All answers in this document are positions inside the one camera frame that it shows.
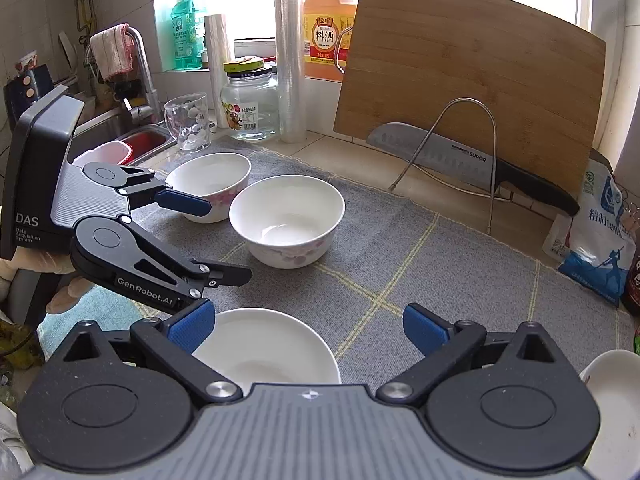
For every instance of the wire cutting board rack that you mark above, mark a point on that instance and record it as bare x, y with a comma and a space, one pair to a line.
420, 147

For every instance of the dark vinegar bottle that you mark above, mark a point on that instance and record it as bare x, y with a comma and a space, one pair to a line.
630, 298

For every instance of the glass jar green lid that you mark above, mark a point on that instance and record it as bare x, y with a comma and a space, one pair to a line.
250, 99

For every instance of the green dish soap bottle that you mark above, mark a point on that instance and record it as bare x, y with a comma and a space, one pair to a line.
187, 23

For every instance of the grey teal dish mat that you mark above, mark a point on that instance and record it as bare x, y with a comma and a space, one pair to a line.
428, 244

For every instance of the kitchen knife black handle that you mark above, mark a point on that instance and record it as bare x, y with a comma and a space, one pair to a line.
537, 188

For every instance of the white fruit plate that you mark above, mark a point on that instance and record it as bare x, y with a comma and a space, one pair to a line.
613, 380

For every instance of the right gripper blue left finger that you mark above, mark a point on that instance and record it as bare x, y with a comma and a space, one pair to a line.
189, 328

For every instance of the steel kitchen sink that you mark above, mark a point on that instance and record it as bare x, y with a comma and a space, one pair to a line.
147, 140

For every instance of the white bowl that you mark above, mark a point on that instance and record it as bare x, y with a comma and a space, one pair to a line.
288, 222
217, 177
260, 345

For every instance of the orange cooking wine jug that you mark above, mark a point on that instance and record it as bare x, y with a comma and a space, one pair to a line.
326, 43

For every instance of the steel sink faucet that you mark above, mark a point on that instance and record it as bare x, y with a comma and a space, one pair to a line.
134, 91

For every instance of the white blue salt bag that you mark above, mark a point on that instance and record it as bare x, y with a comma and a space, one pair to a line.
593, 247

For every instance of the glass mug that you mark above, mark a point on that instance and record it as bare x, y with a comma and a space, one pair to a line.
186, 118

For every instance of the pink white strainer basket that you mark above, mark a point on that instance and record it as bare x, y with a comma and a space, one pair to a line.
112, 152

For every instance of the tall plastic bag roll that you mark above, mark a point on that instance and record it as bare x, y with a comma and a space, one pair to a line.
290, 70

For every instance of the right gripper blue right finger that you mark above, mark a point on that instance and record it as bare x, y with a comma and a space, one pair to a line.
427, 331

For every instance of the short plastic bag roll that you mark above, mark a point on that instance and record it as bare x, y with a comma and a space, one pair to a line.
219, 53

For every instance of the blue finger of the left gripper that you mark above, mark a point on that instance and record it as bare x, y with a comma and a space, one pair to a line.
212, 274
185, 203

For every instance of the gloved left hand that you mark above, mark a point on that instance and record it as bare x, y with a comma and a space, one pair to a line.
69, 287

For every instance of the pink dish cloth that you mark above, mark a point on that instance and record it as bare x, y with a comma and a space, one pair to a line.
113, 50

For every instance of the bamboo cutting board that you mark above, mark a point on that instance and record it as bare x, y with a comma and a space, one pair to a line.
492, 74

